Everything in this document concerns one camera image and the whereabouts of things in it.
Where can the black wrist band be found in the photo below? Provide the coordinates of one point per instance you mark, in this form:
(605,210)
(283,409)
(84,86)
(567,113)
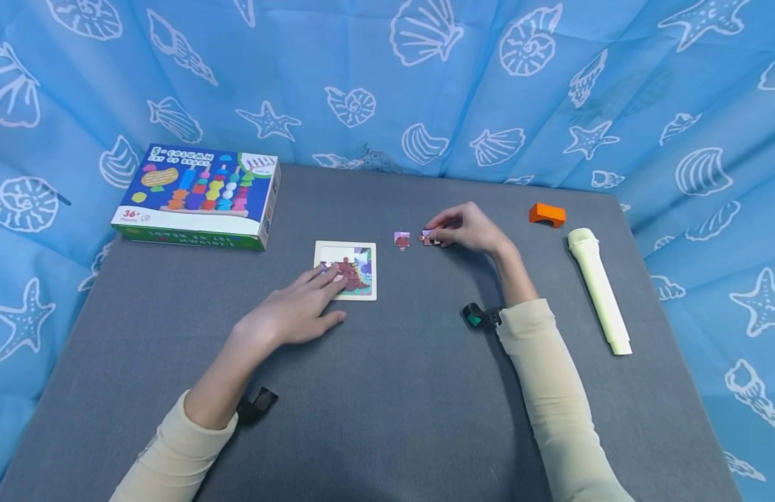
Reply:
(481,316)
(257,404)

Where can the person's right fingers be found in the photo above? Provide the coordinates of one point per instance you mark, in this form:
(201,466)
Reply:
(447,222)

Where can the pink puzzle piece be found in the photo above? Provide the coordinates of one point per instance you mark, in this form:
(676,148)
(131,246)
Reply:
(426,238)
(402,240)

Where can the colourful bead toy box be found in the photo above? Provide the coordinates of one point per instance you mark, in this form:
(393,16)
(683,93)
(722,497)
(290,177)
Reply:
(193,192)

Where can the person's left index finger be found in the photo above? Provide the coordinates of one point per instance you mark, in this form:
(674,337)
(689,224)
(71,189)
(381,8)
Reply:
(332,286)

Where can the person's left thumb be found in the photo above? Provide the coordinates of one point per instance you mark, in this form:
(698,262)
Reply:
(331,319)

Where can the person's left forearm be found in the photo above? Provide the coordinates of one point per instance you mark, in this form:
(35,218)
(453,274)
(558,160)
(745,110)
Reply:
(193,425)

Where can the person's right forearm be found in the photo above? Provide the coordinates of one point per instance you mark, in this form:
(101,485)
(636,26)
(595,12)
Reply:
(557,390)

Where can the person's left fingers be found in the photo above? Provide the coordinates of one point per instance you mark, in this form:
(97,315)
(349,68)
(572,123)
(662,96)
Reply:
(312,277)

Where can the person's right hand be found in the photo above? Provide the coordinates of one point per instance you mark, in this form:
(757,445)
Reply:
(478,230)

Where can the pale green toy microphone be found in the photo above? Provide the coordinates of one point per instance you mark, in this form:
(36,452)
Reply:
(597,286)

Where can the person's right thumb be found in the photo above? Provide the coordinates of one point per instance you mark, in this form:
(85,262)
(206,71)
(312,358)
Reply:
(449,241)

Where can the person's left hand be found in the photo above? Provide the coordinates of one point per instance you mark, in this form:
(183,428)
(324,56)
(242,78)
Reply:
(290,314)

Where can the white framed puzzle board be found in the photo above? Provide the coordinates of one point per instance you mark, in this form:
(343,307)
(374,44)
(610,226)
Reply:
(361,261)

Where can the orange arch block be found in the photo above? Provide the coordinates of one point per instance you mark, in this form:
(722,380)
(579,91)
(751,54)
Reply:
(546,213)

